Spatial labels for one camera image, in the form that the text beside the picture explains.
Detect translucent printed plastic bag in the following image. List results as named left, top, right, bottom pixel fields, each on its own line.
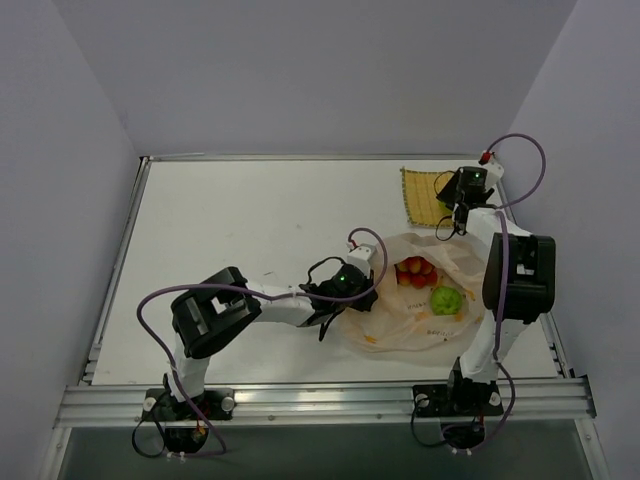
left=336, top=233, right=485, bottom=362

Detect green fake pear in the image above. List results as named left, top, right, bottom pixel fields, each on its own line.
left=430, top=286, right=463, bottom=316

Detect green fake apple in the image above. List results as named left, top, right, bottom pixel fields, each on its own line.
left=438, top=201, right=452, bottom=215

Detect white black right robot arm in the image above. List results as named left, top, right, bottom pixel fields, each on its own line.
left=437, top=167, right=556, bottom=416

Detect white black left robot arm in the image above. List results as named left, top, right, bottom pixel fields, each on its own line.
left=165, top=263, right=378, bottom=419

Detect red fake cherry tomatoes bunch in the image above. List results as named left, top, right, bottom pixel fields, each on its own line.
left=394, top=256, right=439, bottom=289

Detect yellow woven bamboo mat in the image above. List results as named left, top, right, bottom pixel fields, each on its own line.
left=401, top=167, right=454, bottom=228

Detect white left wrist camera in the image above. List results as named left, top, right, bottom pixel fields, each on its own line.
left=346, top=244, right=376, bottom=277

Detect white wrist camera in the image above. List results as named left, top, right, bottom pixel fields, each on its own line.
left=346, top=244, right=376, bottom=277
left=479, top=150, right=504, bottom=189

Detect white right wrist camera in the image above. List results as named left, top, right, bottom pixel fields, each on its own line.
left=479, top=150, right=504, bottom=189

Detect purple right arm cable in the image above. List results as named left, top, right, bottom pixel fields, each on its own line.
left=442, top=132, right=547, bottom=446

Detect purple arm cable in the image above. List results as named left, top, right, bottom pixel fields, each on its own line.
left=442, top=132, right=547, bottom=446
left=137, top=227, right=390, bottom=457

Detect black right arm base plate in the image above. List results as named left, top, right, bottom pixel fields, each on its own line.
left=412, top=383, right=504, bottom=418

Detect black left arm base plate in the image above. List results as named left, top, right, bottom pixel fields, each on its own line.
left=143, top=388, right=236, bottom=422

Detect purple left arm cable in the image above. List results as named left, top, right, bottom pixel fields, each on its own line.
left=137, top=227, right=390, bottom=457

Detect aluminium front frame rail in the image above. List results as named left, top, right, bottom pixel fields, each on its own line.
left=54, top=378, right=596, bottom=428

